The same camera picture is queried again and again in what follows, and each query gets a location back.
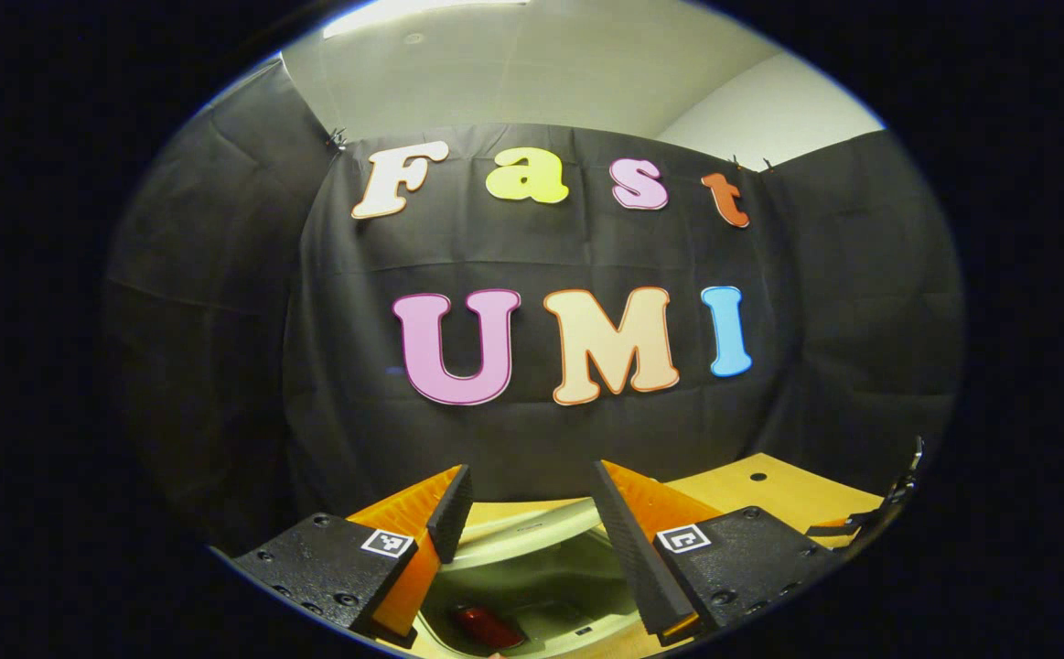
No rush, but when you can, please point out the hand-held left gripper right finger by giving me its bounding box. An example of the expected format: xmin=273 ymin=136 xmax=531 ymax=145
xmin=592 ymin=459 xmax=839 ymax=646

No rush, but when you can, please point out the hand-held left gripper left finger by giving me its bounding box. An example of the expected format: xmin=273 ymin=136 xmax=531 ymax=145
xmin=230 ymin=464 xmax=476 ymax=649

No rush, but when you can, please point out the black backdrop cloth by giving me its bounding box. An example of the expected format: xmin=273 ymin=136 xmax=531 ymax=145
xmin=102 ymin=55 xmax=964 ymax=550

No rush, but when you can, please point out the green desktop garbage bin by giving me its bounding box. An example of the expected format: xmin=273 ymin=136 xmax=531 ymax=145
xmin=413 ymin=497 xmax=670 ymax=659

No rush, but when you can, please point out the wooden desktop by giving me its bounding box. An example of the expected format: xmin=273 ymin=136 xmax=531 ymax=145
xmin=376 ymin=453 xmax=887 ymax=659

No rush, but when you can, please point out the red pop can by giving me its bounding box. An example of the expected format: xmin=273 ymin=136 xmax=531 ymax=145
xmin=452 ymin=604 xmax=525 ymax=651

